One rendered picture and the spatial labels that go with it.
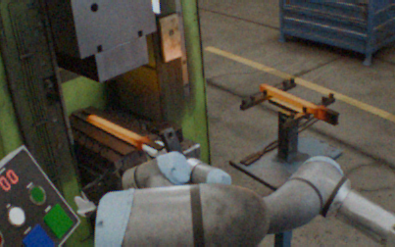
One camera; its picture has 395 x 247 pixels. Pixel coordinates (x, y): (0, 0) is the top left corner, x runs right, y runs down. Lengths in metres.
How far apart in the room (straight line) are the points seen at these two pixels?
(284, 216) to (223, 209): 0.56
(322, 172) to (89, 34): 0.76
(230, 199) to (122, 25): 0.97
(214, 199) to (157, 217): 0.08
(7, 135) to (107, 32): 0.45
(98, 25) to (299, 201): 0.76
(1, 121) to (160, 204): 0.97
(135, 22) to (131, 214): 1.00
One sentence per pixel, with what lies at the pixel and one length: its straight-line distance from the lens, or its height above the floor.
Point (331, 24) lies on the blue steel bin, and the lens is 5.21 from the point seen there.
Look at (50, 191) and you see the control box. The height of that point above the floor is 1.07.
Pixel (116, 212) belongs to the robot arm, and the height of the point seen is 1.46.
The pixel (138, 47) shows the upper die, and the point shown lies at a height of 1.33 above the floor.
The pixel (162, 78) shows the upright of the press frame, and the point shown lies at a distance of 1.87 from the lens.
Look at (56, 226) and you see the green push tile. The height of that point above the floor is 1.01.
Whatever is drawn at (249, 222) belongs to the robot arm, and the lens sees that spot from 0.64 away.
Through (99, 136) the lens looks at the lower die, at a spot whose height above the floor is 0.99.
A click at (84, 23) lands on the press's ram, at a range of 1.44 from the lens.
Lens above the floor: 1.83
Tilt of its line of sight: 29 degrees down
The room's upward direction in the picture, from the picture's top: 8 degrees counter-clockwise
